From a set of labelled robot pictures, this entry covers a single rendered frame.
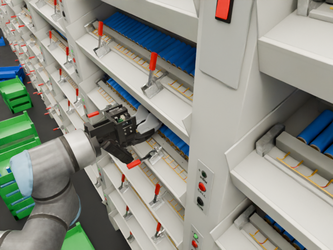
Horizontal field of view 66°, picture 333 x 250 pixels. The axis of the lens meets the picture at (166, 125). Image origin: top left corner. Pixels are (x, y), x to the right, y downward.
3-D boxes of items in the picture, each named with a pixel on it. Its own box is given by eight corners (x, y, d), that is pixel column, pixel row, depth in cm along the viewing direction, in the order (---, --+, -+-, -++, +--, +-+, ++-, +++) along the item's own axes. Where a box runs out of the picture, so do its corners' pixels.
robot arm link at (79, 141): (83, 177, 59) (68, 154, 66) (102, 167, 62) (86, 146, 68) (73, 149, 54) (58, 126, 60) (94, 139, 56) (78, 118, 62)
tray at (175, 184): (190, 214, 61) (178, 198, 54) (92, 101, 100) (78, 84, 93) (249, 159, 65) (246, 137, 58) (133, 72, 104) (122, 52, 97)
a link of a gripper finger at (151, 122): (169, 108, 66) (138, 120, 63) (170, 126, 70) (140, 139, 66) (163, 103, 69) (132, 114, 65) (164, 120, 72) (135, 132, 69)
